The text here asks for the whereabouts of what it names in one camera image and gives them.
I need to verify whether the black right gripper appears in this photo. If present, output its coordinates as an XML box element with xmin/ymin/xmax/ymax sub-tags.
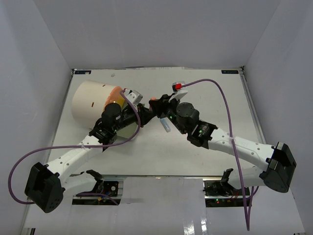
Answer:
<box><xmin>149</xmin><ymin>95</ymin><xmax>186</xmax><ymax>136</ymax></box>

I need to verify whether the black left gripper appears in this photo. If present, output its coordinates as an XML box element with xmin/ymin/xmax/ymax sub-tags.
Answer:
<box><xmin>112</xmin><ymin>103</ymin><xmax>153</xmax><ymax>132</ymax></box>

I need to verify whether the light blue highlighter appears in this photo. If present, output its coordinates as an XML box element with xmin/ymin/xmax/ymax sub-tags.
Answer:
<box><xmin>160</xmin><ymin>118</ymin><xmax>171</xmax><ymax>133</ymax></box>

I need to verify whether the yellow drawer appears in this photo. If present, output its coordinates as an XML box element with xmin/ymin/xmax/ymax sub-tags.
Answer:
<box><xmin>116</xmin><ymin>96</ymin><xmax>125</xmax><ymax>107</ymax></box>

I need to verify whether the orange top drawer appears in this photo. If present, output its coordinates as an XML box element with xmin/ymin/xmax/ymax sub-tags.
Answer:
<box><xmin>104</xmin><ymin>86</ymin><xmax>122</xmax><ymax>107</ymax></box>

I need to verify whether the cream cylindrical drawer organizer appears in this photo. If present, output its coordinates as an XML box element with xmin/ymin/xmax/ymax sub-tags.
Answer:
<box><xmin>71</xmin><ymin>80</ymin><xmax>115</xmax><ymax>129</ymax></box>

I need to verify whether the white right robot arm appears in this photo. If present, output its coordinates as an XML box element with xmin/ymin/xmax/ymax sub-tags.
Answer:
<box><xmin>149</xmin><ymin>95</ymin><xmax>296</xmax><ymax>195</ymax></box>

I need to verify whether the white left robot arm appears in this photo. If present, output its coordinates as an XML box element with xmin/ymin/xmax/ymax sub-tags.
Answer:
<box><xmin>24</xmin><ymin>103</ymin><xmax>155</xmax><ymax>213</ymax></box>

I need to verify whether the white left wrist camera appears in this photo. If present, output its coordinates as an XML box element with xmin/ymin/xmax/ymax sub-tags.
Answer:
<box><xmin>123</xmin><ymin>89</ymin><xmax>143</xmax><ymax>106</ymax></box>

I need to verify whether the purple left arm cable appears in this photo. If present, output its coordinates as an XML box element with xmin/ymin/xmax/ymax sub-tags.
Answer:
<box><xmin>7</xmin><ymin>89</ymin><xmax>142</xmax><ymax>205</ymax></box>

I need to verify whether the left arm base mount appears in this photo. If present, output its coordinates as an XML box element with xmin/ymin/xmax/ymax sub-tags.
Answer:
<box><xmin>72</xmin><ymin>180</ymin><xmax>123</xmax><ymax>206</ymax></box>

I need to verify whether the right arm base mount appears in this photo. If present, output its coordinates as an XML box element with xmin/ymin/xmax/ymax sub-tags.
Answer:
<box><xmin>203</xmin><ymin>168</ymin><xmax>244</xmax><ymax>208</ymax></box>

